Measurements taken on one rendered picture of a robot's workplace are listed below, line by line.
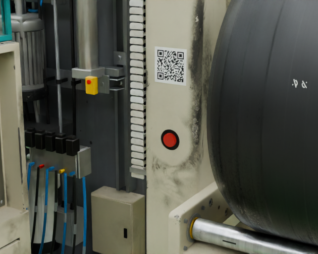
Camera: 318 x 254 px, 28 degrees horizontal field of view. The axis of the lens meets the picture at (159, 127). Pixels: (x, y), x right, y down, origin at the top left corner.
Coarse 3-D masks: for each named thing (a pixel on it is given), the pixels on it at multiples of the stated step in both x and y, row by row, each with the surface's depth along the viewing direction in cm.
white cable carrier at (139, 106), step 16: (144, 0) 134; (144, 16) 135; (144, 32) 134; (144, 48) 134; (144, 64) 135; (144, 80) 138; (144, 96) 140; (144, 112) 139; (144, 128) 139; (144, 144) 143; (144, 160) 144
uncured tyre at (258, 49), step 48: (240, 0) 106; (288, 0) 101; (240, 48) 102; (288, 48) 98; (240, 96) 101; (288, 96) 97; (240, 144) 103; (288, 144) 99; (240, 192) 109; (288, 192) 103
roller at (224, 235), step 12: (192, 228) 128; (204, 228) 127; (216, 228) 126; (228, 228) 125; (240, 228) 125; (204, 240) 127; (216, 240) 125; (228, 240) 124; (240, 240) 123; (252, 240) 122; (264, 240) 121; (276, 240) 120; (288, 240) 120; (252, 252) 122; (264, 252) 120; (276, 252) 119; (288, 252) 118; (300, 252) 117; (312, 252) 116
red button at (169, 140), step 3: (165, 135) 135; (168, 135) 134; (171, 135) 134; (174, 135) 134; (165, 138) 135; (168, 138) 134; (171, 138) 134; (174, 138) 134; (165, 141) 135; (168, 141) 134; (171, 141) 134; (174, 141) 134; (165, 144) 135; (168, 144) 135; (171, 144) 134; (174, 144) 134
